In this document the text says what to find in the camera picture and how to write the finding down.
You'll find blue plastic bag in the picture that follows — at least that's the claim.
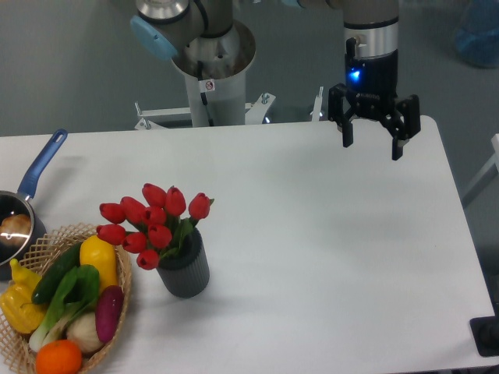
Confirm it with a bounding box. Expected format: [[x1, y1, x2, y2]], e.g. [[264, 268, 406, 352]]
[[453, 0, 498, 69]]

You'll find dark grey ribbed vase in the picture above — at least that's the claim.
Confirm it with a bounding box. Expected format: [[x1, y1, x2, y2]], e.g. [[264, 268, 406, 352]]
[[157, 228, 210, 298]]

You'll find brown bread roll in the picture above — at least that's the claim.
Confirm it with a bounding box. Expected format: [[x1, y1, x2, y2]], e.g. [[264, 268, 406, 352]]
[[1, 214, 31, 247]]

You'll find white metal base frame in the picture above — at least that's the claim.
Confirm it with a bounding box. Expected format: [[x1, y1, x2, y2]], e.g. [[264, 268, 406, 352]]
[[134, 86, 327, 130]]

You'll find white furniture leg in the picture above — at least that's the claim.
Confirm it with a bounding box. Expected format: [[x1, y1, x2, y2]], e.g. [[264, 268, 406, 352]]
[[461, 133, 498, 208]]

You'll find orange tangerine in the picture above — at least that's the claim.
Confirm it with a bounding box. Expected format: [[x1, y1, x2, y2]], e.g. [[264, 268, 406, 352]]
[[35, 340, 83, 373]]

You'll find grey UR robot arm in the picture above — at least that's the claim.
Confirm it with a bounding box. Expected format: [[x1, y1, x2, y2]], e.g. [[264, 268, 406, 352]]
[[130, 1, 421, 160]]

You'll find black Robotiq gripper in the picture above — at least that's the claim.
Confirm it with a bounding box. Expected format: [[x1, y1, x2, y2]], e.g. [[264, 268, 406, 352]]
[[327, 50, 420, 161]]

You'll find red tulip bouquet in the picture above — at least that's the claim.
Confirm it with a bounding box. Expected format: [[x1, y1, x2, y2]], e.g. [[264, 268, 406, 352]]
[[97, 183, 214, 270]]

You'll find green bok choy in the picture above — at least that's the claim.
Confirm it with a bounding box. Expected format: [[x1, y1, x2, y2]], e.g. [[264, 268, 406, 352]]
[[29, 265, 100, 352]]

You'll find black device at table edge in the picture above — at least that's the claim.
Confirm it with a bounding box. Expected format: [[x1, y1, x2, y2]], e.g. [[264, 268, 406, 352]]
[[469, 316, 498, 357]]

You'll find white garlic bulb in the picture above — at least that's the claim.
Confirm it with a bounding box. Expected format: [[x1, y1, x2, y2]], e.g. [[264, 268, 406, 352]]
[[66, 312, 104, 355]]

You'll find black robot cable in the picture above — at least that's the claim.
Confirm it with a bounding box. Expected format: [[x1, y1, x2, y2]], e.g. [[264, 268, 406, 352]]
[[196, 60, 214, 127]]

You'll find yellow bell pepper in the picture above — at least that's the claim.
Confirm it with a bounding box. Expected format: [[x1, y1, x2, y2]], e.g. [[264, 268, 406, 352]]
[[1, 259, 48, 334]]

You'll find green cucumber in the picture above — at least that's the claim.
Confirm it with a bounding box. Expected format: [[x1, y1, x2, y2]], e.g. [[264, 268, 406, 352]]
[[31, 242, 83, 305]]

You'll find blue handled saucepan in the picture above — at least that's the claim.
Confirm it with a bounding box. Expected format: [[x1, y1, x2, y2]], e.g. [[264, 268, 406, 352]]
[[1, 129, 68, 281]]

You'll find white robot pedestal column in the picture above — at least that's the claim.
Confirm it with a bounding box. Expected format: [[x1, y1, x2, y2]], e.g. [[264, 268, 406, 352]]
[[184, 72, 246, 128]]

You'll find purple sweet potato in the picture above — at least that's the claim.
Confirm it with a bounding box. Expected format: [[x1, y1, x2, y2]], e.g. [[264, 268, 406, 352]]
[[95, 285, 124, 343]]

